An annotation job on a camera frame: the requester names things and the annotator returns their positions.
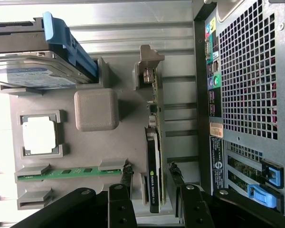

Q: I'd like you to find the bare green RAM stick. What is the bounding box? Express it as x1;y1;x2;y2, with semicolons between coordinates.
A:
17;165;124;178

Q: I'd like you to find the blue case release latch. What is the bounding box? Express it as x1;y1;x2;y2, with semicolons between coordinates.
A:
247;184;276;209

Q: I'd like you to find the open black PC case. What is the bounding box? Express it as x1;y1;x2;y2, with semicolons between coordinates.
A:
192;0;285;218

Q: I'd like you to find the grey printed parts rack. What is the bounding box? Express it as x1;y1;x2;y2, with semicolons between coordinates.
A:
0;57;181;225

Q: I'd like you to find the hard disk in blue caddy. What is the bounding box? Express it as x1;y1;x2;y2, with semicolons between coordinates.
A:
0;11;99;91

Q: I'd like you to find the silver CPU chip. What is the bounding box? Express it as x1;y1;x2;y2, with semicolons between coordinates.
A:
22;115;58;154

